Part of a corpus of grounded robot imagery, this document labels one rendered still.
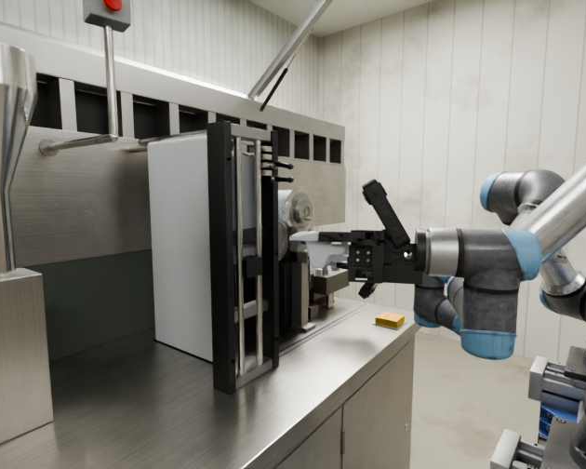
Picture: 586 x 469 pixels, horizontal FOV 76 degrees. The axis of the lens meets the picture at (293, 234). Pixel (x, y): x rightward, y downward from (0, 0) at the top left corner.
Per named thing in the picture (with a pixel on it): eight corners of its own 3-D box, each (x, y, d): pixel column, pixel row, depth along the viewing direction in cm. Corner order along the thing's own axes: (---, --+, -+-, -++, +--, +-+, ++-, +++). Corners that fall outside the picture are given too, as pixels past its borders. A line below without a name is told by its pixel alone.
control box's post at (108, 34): (112, 136, 69) (105, 21, 66) (107, 137, 70) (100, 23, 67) (120, 137, 70) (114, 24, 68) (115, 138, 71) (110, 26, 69)
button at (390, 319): (396, 328, 112) (396, 321, 111) (374, 324, 116) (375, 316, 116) (405, 322, 117) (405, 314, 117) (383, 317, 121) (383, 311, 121)
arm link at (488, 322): (500, 337, 64) (504, 274, 63) (523, 367, 53) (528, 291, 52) (451, 333, 66) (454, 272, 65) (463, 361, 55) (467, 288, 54)
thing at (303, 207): (314, 203, 116) (311, 226, 114) (310, 203, 117) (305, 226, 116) (301, 195, 110) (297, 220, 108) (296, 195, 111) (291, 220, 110)
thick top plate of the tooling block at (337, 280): (326, 295, 122) (326, 277, 122) (238, 278, 146) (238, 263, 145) (349, 286, 135) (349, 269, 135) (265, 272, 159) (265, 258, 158)
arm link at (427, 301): (432, 335, 92) (434, 291, 91) (406, 320, 103) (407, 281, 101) (459, 331, 94) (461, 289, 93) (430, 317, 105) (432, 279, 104)
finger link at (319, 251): (286, 268, 59) (345, 270, 58) (287, 230, 59) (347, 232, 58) (288, 266, 62) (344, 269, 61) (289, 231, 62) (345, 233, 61)
